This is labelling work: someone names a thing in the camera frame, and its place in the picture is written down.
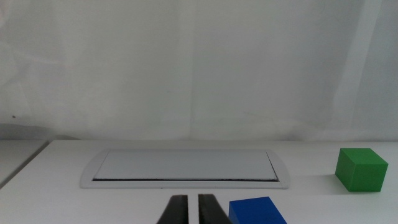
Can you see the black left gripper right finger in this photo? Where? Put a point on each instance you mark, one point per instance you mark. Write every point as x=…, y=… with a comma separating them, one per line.
x=211, y=211

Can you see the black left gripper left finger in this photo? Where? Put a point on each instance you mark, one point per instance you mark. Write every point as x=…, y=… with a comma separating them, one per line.
x=175, y=211

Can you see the blue cube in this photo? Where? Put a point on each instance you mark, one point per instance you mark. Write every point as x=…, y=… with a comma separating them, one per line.
x=255, y=213

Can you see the green cube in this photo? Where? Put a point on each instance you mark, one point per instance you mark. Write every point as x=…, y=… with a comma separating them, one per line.
x=360, y=171

